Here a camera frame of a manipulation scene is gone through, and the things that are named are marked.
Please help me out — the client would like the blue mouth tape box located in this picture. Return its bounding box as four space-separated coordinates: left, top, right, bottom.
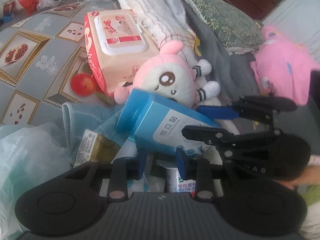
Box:
116 89 221 156

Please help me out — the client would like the pink white plush toy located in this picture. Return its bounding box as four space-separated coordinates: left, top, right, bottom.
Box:
114 40 220 108

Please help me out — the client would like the person right hand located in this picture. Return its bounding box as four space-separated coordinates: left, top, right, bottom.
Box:
295 155 320 186

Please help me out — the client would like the white yogurt cup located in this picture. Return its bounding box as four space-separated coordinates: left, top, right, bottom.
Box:
166 167 196 193

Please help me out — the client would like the gold tissue pack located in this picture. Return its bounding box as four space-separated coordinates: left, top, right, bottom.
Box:
73 129 120 168

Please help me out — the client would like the grey blanket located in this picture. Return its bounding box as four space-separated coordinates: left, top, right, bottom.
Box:
183 2 271 136

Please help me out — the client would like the pink plush pillow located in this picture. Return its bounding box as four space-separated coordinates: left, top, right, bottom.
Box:
250 25 319 106

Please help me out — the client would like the green floral pillow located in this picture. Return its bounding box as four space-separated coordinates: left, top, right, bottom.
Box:
184 0 264 55

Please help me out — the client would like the translucent plastic bag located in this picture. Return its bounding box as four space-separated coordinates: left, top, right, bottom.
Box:
1 123 71 239

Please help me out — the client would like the pink wet wipes pack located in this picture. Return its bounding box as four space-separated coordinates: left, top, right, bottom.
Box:
84 9 159 96

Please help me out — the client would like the white striped rolled blanket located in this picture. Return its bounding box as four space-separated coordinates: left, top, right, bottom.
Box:
124 0 197 66

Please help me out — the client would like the patterned grey tablecloth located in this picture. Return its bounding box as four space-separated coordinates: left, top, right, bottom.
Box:
1 0 118 125

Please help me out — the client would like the red plastic bag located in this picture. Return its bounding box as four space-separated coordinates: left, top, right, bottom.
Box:
18 0 39 15

